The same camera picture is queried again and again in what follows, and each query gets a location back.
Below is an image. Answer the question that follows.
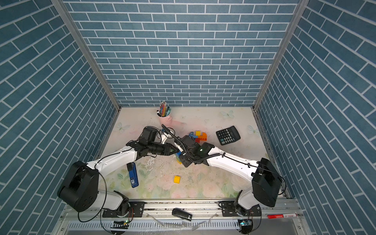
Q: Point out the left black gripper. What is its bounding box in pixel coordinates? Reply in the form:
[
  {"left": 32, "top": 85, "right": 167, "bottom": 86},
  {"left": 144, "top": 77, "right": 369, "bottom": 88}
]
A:
[{"left": 147, "top": 142, "right": 179, "bottom": 156}]

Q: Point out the long light blue lego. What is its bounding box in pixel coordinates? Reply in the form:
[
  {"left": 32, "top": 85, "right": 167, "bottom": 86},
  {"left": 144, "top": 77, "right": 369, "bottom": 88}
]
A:
[{"left": 189, "top": 135, "right": 198, "bottom": 140}]

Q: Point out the yellow lego bottom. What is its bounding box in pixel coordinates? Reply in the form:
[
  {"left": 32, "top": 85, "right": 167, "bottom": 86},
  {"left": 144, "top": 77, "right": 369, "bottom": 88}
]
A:
[{"left": 173, "top": 176, "right": 181, "bottom": 184}]

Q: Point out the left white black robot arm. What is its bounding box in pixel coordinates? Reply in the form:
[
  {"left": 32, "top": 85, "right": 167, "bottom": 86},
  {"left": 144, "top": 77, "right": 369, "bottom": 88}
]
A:
[{"left": 57, "top": 126, "right": 179, "bottom": 217}]

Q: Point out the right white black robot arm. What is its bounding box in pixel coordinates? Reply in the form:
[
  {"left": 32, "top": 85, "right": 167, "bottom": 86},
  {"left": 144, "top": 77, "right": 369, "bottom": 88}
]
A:
[{"left": 174, "top": 136, "right": 283, "bottom": 216}]

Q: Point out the blue black usb device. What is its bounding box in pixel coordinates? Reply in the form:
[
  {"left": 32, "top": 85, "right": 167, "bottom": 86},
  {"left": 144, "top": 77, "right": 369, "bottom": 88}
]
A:
[{"left": 127, "top": 162, "right": 139, "bottom": 188}]

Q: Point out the pink pen cup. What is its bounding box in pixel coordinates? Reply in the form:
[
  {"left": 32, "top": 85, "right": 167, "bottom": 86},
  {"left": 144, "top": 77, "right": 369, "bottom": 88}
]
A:
[{"left": 159, "top": 116, "right": 172, "bottom": 127}]

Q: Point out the black calculator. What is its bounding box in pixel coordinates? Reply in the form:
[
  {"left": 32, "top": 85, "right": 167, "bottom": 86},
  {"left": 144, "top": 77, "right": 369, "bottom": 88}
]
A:
[{"left": 216, "top": 126, "right": 241, "bottom": 146}]

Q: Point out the red marker pen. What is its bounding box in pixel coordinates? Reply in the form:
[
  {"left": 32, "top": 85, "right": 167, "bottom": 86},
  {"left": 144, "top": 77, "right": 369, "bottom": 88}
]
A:
[{"left": 267, "top": 213, "right": 298, "bottom": 219}]

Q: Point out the black remote on rail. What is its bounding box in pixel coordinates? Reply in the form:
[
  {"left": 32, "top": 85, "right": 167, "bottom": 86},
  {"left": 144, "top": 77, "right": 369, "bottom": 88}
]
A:
[{"left": 172, "top": 208, "right": 193, "bottom": 221}]

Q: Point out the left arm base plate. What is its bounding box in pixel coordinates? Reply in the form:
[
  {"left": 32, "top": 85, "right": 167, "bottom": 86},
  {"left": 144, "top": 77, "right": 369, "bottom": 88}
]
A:
[{"left": 102, "top": 201, "right": 146, "bottom": 218}]

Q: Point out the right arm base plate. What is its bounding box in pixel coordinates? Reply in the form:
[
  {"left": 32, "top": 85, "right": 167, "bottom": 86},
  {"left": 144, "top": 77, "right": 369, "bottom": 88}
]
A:
[{"left": 218, "top": 201, "right": 261, "bottom": 217}]

